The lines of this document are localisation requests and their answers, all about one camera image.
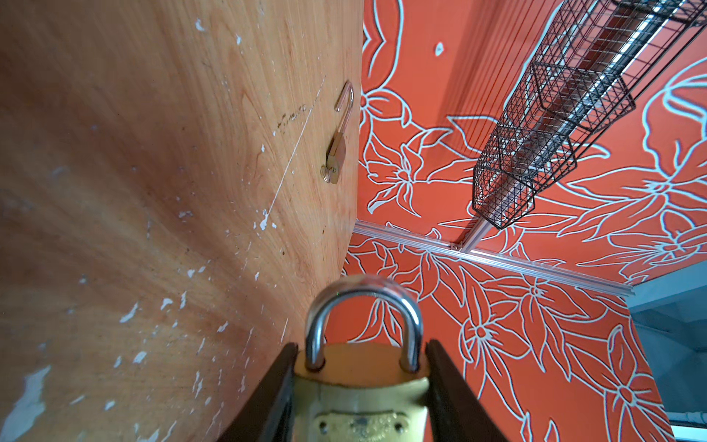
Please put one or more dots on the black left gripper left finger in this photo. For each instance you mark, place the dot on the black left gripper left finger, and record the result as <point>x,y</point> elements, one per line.
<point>268,415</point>

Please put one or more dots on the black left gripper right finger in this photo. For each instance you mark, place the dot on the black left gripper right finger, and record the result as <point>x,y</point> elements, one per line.
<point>456,414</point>

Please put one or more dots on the brass padlock with steel shackle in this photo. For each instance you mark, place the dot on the brass padlock with steel shackle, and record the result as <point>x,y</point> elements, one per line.
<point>336,153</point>

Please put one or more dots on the black wire wall basket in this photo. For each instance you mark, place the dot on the black wire wall basket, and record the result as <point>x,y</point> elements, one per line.
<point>588,71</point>

